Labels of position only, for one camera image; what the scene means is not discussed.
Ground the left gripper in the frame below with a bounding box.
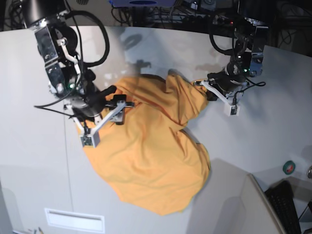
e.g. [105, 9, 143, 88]
[194, 68, 249, 101]

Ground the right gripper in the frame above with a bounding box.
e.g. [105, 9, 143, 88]
[68, 85, 135, 125]

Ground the orange t-shirt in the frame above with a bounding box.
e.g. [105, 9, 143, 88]
[83, 74, 211, 215]

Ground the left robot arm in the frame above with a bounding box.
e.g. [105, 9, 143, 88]
[205, 0, 274, 105]

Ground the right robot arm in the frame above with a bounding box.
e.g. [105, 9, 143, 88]
[20, 0, 134, 125]

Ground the green tape roll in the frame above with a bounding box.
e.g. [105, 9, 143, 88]
[282, 160, 296, 175]

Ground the black keyboard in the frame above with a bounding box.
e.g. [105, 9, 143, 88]
[265, 180, 301, 234]

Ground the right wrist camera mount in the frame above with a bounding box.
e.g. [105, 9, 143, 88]
[73, 100, 126, 148]

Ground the white cable grommet plate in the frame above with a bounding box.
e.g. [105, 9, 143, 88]
[44, 208, 105, 234]

